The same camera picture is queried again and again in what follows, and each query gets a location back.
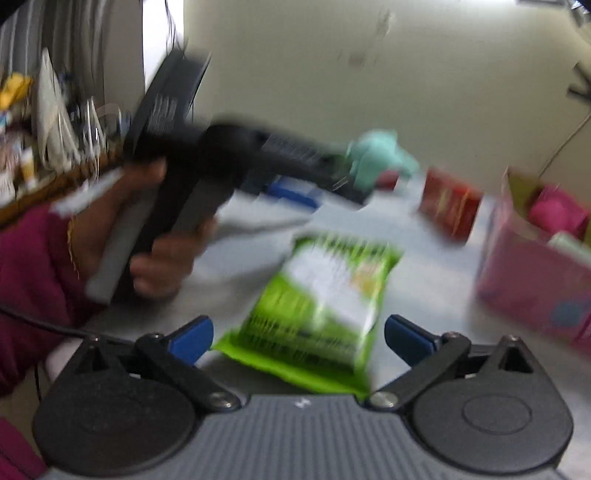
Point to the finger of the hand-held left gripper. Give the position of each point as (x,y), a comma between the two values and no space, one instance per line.
(304,150)
(323,184)

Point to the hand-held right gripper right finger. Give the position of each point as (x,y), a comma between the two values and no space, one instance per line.
(408,341)

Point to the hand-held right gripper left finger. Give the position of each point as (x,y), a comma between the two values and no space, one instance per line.
(191,339)

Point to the teal plush toy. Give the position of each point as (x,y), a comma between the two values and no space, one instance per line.
(378,154)

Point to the green snack packet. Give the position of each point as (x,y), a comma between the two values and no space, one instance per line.
(323,295)

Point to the gold metal tin box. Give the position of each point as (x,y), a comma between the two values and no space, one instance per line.
(521,286)

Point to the red box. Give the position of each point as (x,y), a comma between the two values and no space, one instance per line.
(450,205)

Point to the person's left forearm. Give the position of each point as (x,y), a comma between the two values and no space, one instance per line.
(37,267)

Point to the person's left hand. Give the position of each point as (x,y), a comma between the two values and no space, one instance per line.
(161,272)

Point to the blue box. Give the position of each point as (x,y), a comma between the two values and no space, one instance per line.
(293,196)

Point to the white plastic bag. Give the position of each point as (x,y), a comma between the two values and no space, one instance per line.
(53,115)

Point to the pink pouch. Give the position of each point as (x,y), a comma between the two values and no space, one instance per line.
(554,212)

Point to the yellow packet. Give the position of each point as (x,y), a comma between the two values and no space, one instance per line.
(14,90)

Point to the maroon clothing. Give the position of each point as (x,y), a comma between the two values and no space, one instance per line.
(16,454)

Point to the black tape cross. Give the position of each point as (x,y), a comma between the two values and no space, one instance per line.
(581,85)

